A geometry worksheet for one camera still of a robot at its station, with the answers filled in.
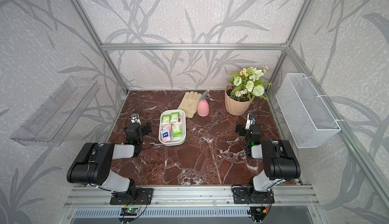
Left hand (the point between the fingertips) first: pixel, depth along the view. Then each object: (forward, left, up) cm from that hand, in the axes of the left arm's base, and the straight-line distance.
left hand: (140, 121), depth 93 cm
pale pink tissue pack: (+4, -25, -4) cm, 25 cm away
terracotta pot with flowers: (+11, -62, +19) cm, 66 cm away
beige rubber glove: (+20, -29, -6) cm, 36 cm away
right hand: (+1, -67, 0) cm, 67 cm away
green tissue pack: (+2, -15, -1) cm, 16 cm away
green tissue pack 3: (-6, -24, -1) cm, 25 cm away
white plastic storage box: (-12, -23, -3) cm, 26 cm away
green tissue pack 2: (+5, -21, -2) cm, 22 cm away
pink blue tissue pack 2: (-1, -16, -4) cm, 17 cm away
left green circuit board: (-45, -5, -8) cm, 46 cm away
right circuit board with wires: (-46, -67, -9) cm, 82 cm away
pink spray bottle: (+11, -40, +1) cm, 41 cm away
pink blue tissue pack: (-9, -17, -2) cm, 19 cm away
